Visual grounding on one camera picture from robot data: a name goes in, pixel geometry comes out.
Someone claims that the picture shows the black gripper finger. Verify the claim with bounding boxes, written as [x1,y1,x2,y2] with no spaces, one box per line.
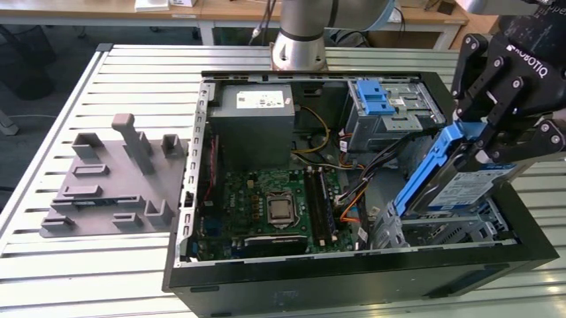
[449,32,492,124]
[457,55,566,164]

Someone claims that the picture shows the hard disk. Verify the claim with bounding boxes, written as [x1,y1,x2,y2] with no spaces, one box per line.
[391,121,520,220]

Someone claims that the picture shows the metal disk bay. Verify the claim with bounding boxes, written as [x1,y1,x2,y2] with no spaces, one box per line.
[371,198,516,249]

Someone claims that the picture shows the wooden cabinet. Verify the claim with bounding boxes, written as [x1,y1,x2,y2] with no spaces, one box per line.
[449,12,503,52]

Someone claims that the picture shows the blue plastic drive latch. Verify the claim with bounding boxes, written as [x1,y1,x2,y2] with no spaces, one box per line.
[355,79,395,116]

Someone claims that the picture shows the metal optical drive cage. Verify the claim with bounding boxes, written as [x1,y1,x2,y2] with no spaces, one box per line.
[344,79,445,155]

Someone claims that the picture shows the installed RAM stick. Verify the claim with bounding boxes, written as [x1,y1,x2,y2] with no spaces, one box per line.
[317,168,339,240]

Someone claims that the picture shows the black RAM slot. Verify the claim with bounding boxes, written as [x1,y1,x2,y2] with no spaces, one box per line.
[303,167,325,241]

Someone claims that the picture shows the grey power supply unit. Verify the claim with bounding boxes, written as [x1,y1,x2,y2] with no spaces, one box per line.
[206,84,296,170]

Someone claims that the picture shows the silver CPU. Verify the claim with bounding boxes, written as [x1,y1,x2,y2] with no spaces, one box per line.
[269,199,295,220]

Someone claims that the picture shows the CPU socket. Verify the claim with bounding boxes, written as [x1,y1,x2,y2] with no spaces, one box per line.
[262,190,303,230]

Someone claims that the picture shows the black graphics card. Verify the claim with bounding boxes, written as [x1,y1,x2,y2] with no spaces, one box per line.
[241,233,308,258]

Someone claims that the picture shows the green motherboard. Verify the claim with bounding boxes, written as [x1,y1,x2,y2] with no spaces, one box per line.
[196,167,360,261]

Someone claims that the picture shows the black PC case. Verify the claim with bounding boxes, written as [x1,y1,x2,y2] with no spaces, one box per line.
[161,70,559,318]

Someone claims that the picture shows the grey parts rack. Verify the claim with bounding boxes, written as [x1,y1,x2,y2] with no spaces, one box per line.
[38,112,189,238]

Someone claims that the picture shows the RAM stick on rack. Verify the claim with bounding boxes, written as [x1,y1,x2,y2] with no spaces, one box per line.
[72,197,118,205]

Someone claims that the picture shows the black office chair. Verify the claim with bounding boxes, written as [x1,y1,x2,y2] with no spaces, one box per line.
[0,25,57,101]

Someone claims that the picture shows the grey table leg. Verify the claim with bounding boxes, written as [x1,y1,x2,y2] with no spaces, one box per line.
[0,109,20,136]

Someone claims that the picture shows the black cable bundle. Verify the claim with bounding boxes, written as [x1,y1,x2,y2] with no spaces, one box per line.
[339,131,428,206]

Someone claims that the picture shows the yellow wires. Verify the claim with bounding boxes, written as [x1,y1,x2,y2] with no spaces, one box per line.
[292,105,331,155]

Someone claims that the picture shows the orange wires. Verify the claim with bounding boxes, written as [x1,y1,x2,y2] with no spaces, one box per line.
[339,203,361,224]

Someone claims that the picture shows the thin cable with metal plug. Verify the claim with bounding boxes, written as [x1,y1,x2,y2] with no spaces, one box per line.
[248,0,278,46]

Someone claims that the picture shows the red wire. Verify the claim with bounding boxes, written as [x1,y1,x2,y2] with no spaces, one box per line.
[200,135,221,208]

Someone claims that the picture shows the wooden desk white frame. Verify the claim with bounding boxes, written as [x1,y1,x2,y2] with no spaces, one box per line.
[0,0,469,50]

